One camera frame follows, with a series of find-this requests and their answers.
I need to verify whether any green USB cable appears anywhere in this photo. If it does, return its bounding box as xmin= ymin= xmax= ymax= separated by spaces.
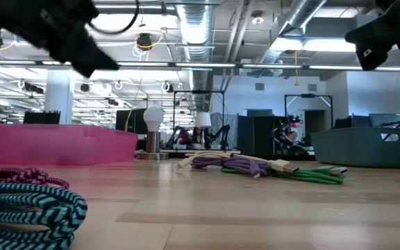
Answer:
xmin=220 ymin=165 xmax=349 ymax=185

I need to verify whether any grey teal plastic bin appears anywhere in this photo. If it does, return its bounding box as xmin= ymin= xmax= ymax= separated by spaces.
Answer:
xmin=310 ymin=126 xmax=400 ymax=169

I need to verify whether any pink translucent plastic bin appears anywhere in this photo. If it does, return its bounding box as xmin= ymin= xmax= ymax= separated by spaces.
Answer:
xmin=0 ymin=123 xmax=140 ymax=166

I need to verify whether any cream USB cable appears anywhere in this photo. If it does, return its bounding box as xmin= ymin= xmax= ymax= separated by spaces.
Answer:
xmin=175 ymin=150 xmax=300 ymax=175

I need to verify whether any silver ribbed ceiling duct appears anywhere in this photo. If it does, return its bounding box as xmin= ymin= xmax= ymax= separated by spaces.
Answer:
xmin=175 ymin=0 xmax=219 ymax=113

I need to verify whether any teal black braided USB cable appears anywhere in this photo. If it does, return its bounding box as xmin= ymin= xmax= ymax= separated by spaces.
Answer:
xmin=0 ymin=181 xmax=89 ymax=250

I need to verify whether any long ceiling light bar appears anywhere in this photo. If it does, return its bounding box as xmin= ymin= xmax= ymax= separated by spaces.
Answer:
xmin=0 ymin=59 xmax=400 ymax=72

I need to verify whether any lavender USB cable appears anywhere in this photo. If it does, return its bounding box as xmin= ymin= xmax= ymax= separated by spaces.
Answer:
xmin=190 ymin=155 xmax=272 ymax=180

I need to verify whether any slanted silver ceiling duct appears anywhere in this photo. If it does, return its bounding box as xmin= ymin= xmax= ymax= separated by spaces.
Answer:
xmin=258 ymin=0 xmax=328 ymax=65

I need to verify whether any black metal frame stand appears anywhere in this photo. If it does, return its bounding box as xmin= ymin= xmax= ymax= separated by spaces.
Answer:
xmin=283 ymin=93 xmax=334 ymax=131
xmin=172 ymin=90 xmax=226 ymax=151

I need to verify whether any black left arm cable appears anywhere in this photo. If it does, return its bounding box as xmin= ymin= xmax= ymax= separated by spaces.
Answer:
xmin=87 ymin=0 xmax=141 ymax=35

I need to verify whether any small black background monitor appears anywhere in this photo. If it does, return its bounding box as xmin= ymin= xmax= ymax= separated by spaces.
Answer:
xmin=22 ymin=110 xmax=62 ymax=126

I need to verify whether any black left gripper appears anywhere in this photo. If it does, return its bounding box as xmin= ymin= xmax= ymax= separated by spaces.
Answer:
xmin=0 ymin=0 xmax=120 ymax=78

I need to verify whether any magenta black braided USB cable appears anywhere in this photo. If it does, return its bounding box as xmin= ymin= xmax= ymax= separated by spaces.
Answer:
xmin=0 ymin=157 xmax=70 ymax=190

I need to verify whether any person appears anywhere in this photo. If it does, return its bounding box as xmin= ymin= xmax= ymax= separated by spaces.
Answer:
xmin=283 ymin=117 xmax=307 ymax=151
xmin=190 ymin=126 xmax=206 ymax=145

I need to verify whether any dark office partition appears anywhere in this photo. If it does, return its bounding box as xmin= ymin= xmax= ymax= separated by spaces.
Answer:
xmin=237 ymin=108 xmax=290 ymax=154

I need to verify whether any white shade background lamp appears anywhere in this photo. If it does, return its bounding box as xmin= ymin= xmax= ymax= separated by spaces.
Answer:
xmin=194 ymin=111 xmax=213 ymax=149

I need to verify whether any light bulb on metal base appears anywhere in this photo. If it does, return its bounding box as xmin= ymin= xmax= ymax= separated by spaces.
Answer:
xmin=135 ymin=106 xmax=170 ymax=161

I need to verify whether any large black background monitor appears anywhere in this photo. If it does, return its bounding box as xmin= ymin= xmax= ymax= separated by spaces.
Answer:
xmin=115 ymin=108 xmax=148 ymax=135

